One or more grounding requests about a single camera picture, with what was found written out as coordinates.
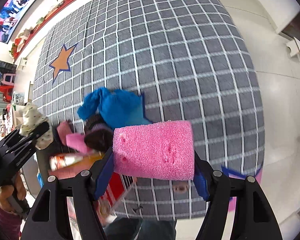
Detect cream dotted scrunchie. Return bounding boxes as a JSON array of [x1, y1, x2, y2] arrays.
[[19, 102, 53, 150]]

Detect small pink sponge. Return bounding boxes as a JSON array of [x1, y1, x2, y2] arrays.
[[66, 133, 92, 154]]

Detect purple striped knitted sock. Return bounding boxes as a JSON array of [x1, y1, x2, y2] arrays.
[[84, 114, 113, 153]]

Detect large pink sponge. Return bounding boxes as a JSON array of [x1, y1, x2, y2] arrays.
[[113, 121, 194, 180]]

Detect blue fabric cloth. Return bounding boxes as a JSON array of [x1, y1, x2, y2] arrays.
[[77, 87, 152, 129]]

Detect person's left hand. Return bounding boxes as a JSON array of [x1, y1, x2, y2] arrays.
[[0, 173, 26, 214]]

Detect cartoon printed box lid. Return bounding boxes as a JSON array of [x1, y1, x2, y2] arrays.
[[48, 152, 138, 227]]

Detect small white wooden stool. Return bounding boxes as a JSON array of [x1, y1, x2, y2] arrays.
[[12, 82, 33, 128]]

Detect white printed bucket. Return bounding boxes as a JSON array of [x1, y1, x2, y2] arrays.
[[12, 91, 24, 106]]

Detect person's jeans legs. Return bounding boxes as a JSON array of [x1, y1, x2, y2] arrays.
[[104, 217, 177, 240]]

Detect red plastic stool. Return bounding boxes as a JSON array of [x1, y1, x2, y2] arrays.
[[0, 85, 14, 103]]

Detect pink plastic stool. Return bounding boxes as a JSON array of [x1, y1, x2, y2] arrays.
[[1, 73, 16, 86]]

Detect grey checked star rug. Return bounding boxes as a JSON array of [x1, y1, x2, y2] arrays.
[[32, 0, 266, 222]]

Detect red white tv cabinet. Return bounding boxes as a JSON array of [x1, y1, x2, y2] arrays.
[[12, 0, 79, 60]]

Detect wall television screen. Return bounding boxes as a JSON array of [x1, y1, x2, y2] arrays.
[[0, 0, 36, 43]]

